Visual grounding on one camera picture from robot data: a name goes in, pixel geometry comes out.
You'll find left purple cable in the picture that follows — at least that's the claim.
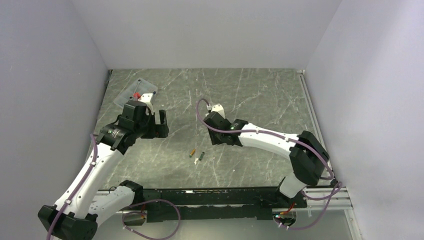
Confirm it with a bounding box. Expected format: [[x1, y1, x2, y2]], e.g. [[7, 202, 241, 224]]
[[121, 199, 182, 240]]

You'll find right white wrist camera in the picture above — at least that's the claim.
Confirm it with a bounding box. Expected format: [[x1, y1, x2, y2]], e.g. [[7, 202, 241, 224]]
[[207, 103, 226, 119]]

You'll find purple cable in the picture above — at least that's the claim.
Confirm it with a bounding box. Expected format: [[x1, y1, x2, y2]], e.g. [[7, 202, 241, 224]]
[[195, 98, 344, 232], [121, 199, 182, 240]]

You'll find aluminium rail right edge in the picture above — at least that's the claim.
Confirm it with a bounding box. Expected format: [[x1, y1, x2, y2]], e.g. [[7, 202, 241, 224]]
[[296, 69, 332, 167]]

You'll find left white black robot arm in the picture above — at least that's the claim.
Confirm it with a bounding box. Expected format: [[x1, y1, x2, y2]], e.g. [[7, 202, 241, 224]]
[[37, 100, 169, 240]]

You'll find gold AA battery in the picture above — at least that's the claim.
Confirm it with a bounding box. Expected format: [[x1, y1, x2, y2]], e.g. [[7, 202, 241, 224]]
[[189, 149, 196, 158]]

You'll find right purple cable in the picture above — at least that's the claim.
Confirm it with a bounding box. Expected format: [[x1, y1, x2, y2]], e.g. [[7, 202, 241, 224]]
[[195, 98, 344, 232]]

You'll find clear plastic organizer box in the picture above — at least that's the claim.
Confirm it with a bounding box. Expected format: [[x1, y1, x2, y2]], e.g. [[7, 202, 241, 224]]
[[113, 78, 158, 108]]

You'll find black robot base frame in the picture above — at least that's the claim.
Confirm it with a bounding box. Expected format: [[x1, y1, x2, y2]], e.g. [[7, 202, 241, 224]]
[[124, 186, 307, 223]]

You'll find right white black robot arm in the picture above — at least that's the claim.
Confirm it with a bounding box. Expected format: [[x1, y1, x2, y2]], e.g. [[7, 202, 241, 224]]
[[202, 111, 330, 208]]

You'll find green AA battery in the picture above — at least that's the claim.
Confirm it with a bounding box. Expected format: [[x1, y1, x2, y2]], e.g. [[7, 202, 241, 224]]
[[198, 151, 205, 161]]

